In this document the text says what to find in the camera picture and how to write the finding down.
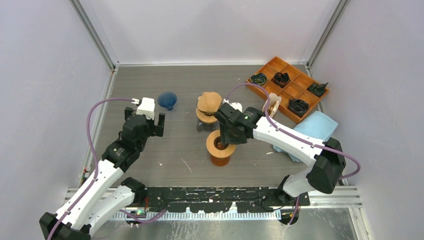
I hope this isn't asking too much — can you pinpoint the grey glass coffee server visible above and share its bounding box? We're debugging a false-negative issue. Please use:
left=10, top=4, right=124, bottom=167
left=196, top=119, right=220, bottom=132

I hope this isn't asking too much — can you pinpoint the wooden dripper ring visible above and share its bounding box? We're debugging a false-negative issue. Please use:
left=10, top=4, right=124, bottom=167
left=205, top=129, right=237, bottom=160
left=195, top=107, right=220, bottom=124

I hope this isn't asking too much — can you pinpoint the blue glass dripper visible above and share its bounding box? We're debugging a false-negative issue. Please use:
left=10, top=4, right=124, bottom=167
left=157, top=91, right=178, bottom=111

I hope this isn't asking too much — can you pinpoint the brown paper coffee filter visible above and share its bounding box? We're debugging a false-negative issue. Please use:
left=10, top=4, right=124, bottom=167
left=197, top=92, right=223, bottom=113

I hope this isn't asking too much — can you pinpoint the amber glass carafe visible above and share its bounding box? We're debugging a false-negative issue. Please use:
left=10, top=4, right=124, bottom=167
left=210, top=155, right=231, bottom=167

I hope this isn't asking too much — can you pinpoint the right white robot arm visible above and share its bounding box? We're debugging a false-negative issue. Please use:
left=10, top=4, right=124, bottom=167
left=214, top=103, right=346, bottom=206

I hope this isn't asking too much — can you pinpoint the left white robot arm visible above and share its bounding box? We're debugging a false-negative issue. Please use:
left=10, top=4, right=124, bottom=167
left=39, top=107, right=166, bottom=240

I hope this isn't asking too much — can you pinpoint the orange coffee filter box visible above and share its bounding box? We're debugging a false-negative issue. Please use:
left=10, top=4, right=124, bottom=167
left=262, top=93, right=282, bottom=118

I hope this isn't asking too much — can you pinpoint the dark folded item back left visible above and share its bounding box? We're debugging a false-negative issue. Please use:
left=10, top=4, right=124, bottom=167
left=249, top=72, right=268, bottom=87

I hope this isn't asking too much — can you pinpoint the dark folded item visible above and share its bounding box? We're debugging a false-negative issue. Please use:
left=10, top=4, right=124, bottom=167
left=287, top=98, right=310, bottom=118
left=271, top=72, right=291, bottom=88
left=307, top=82, right=329, bottom=98
left=249, top=72, right=268, bottom=87

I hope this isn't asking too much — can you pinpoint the dark folded item front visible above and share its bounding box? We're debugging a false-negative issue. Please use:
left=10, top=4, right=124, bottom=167
left=287, top=98, right=310, bottom=118

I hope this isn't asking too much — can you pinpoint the dark folded item back middle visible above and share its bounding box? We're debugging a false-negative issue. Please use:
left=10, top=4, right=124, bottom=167
left=271, top=72, right=291, bottom=88

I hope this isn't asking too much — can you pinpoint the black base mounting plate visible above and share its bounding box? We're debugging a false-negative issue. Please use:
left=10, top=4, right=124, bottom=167
left=129, top=186, right=295, bottom=214

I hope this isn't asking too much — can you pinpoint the orange compartment tray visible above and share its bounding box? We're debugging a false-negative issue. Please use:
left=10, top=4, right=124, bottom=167
left=255, top=56, right=330, bottom=124

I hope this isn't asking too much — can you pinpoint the light blue cloth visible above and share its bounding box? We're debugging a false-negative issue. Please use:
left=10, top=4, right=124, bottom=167
left=272, top=110, right=339, bottom=163

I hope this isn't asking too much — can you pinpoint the dark folded item right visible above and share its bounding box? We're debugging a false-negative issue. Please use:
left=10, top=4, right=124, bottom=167
left=307, top=82, right=329, bottom=98

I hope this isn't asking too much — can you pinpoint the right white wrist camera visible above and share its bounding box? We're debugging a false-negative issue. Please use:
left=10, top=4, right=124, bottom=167
left=228, top=102, right=243, bottom=112

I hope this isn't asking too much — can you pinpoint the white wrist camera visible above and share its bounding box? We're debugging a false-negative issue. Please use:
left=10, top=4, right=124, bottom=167
left=228, top=102, right=243, bottom=112
left=131, top=97, right=155, bottom=120

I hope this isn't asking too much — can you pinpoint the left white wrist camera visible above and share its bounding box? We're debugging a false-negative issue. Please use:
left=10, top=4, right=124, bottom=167
left=131, top=97, right=155, bottom=120

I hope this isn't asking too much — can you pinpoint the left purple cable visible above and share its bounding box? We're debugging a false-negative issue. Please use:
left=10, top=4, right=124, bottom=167
left=46, top=97, right=168, bottom=240

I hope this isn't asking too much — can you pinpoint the white slotted cable duct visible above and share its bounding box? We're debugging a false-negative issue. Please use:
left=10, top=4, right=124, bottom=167
left=109, top=210, right=282, bottom=222

